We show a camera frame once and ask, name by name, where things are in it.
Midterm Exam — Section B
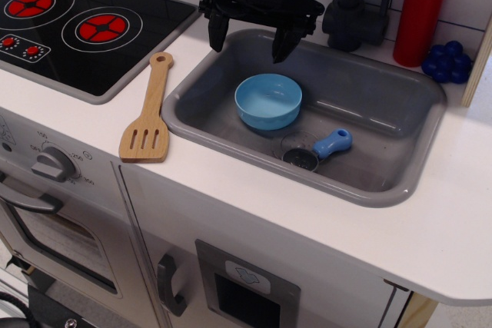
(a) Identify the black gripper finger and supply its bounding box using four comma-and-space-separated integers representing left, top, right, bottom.
272, 27, 306, 63
208, 9, 229, 52

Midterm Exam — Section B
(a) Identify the blue handled metal spoon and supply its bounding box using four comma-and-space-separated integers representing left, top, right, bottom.
281, 128, 353, 171

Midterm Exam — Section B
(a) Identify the light blue plastic bowl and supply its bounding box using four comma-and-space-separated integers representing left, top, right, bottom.
234, 74, 303, 131

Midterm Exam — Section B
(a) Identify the grey plastic sink basin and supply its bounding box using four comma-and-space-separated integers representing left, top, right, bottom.
162, 29, 447, 207

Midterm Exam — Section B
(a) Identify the dark grey toy faucet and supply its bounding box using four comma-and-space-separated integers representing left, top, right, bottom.
322, 0, 390, 52

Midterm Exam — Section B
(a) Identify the black toy stove top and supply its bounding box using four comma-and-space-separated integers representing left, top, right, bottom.
1, 0, 198, 104

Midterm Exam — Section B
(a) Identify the wooden slotted spatula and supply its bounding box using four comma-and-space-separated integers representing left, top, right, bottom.
118, 52, 174, 163

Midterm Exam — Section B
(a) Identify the red squeeze bottle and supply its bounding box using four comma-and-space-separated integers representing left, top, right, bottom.
393, 0, 443, 68

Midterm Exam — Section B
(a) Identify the blue toy grape bunch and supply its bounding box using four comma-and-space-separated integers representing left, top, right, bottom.
421, 40, 472, 84

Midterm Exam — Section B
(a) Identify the grey oven knob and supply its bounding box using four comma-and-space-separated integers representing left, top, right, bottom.
31, 147, 77, 182

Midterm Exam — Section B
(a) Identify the grey dishwasher panel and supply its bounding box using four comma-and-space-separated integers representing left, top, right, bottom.
195, 240, 301, 328

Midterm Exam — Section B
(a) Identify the toy oven door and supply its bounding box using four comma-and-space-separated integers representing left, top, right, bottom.
1, 174, 134, 310

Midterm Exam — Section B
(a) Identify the grey oven door handle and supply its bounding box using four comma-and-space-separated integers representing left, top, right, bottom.
1, 172, 63, 214

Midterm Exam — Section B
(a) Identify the grey cabinet door handle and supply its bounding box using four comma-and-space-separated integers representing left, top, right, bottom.
157, 254, 188, 317

